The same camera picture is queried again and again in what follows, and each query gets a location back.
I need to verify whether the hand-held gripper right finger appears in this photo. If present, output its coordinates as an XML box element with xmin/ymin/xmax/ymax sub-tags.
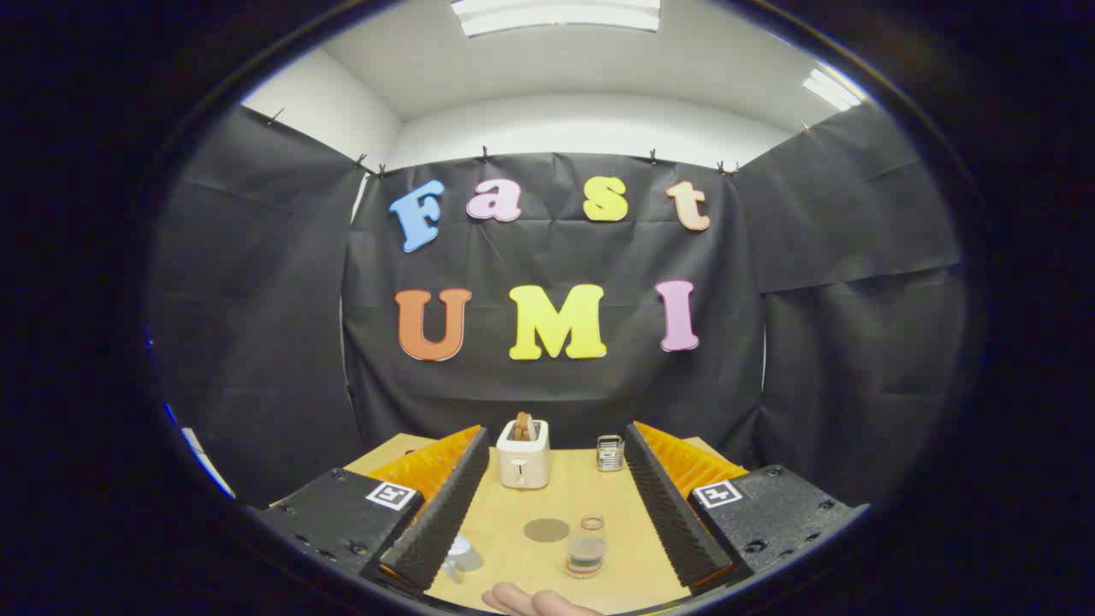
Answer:
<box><xmin>623</xmin><ymin>421</ymin><xmax>872</xmax><ymax>591</ymax></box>

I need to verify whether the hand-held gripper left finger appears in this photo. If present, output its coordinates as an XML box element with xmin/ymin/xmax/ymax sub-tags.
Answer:
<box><xmin>257</xmin><ymin>425</ymin><xmax>490</xmax><ymax>593</ymax></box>

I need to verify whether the light blue cup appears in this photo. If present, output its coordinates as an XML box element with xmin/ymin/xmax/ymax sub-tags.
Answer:
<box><xmin>442</xmin><ymin>535</ymin><xmax>484</xmax><ymax>584</ymax></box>

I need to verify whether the clear plastic juice bottle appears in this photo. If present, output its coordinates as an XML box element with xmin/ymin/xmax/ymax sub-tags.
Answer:
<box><xmin>566</xmin><ymin>514</ymin><xmax>608</xmax><ymax>579</ymax></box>

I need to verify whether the white toaster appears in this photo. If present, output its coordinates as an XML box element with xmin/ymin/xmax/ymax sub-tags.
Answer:
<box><xmin>497</xmin><ymin>419</ymin><xmax>551</xmax><ymax>490</ymax></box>

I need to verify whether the wooden table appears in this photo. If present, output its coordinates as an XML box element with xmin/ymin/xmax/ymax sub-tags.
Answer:
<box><xmin>342</xmin><ymin>432</ymin><xmax>749</xmax><ymax>615</ymax></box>

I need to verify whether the small ceiling light panel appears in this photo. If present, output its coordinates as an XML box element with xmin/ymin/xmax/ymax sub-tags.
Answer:
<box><xmin>802</xmin><ymin>67</ymin><xmax>863</xmax><ymax>112</ymax></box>

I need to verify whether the long ceiling light panel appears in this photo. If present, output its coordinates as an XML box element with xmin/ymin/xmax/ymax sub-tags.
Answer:
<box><xmin>451</xmin><ymin>0</ymin><xmax>661</xmax><ymax>38</ymax></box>

